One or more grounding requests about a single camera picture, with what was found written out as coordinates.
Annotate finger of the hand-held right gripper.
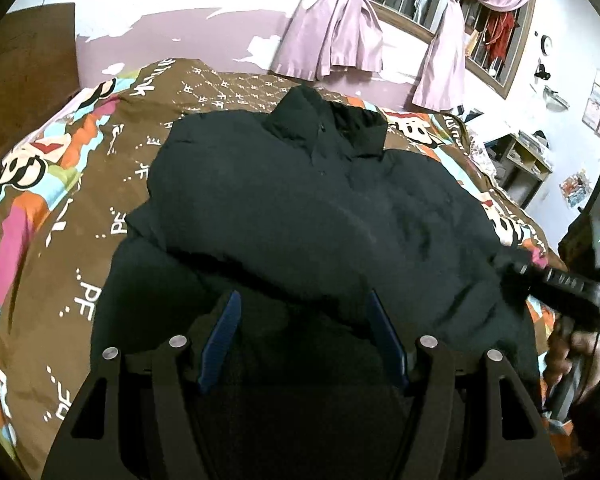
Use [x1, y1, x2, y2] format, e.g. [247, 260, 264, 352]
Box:
[499, 259, 600, 321]

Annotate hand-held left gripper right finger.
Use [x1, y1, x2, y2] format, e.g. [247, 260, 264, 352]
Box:
[364, 288, 564, 480]

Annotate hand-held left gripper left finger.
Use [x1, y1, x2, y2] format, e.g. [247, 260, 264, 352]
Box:
[40, 289, 244, 480]

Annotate black jacket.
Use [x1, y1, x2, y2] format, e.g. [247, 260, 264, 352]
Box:
[91, 85, 543, 480]

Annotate person's right hand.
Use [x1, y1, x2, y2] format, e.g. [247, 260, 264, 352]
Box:
[544, 317, 600, 407]

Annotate small wooden shelf unit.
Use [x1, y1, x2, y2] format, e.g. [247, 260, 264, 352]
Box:
[494, 130, 554, 209]

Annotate brown printed blanket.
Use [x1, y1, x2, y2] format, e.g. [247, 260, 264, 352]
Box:
[0, 57, 573, 480]

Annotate pink curtains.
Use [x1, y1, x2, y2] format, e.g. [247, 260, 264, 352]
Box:
[261, 0, 538, 101]

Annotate red hanging garment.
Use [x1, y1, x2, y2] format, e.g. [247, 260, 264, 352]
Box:
[484, 9, 517, 62]

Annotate narrow purple curtain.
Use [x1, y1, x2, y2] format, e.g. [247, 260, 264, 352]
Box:
[411, 0, 546, 111]

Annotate wide purple curtain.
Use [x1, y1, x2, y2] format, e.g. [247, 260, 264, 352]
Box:
[270, 0, 451, 82]

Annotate wooden headboard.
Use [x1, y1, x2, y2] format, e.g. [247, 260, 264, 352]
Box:
[0, 2, 83, 158]

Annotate colourful wall sticker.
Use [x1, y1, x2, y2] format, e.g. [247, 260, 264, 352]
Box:
[559, 170, 593, 209]

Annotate small wall shelf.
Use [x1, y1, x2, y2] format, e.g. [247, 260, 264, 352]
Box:
[542, 85, 571, 112]

